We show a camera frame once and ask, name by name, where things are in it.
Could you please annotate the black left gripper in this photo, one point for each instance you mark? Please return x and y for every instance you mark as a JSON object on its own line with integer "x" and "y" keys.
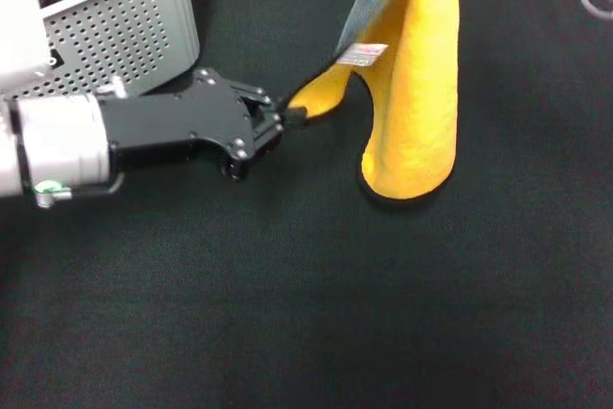
{"x": 167, "y": 121}

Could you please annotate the yellow grey towel black trim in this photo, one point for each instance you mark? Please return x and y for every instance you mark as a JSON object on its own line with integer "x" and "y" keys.
{"x": 421, "y": 117}

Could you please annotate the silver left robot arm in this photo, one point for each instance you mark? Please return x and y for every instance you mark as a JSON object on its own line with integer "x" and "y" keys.
{"x": 52, "y": 141}

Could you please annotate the grey perforated storage box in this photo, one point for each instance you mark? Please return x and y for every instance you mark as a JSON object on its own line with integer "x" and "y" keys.
{"x": 158, "y": 6}

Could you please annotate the black tablecloth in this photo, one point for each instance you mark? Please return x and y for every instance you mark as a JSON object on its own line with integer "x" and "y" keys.
{"x": 287, "y": 284}

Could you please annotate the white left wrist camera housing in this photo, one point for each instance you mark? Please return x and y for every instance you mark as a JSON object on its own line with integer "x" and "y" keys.
{"x": 19, "y": 21}

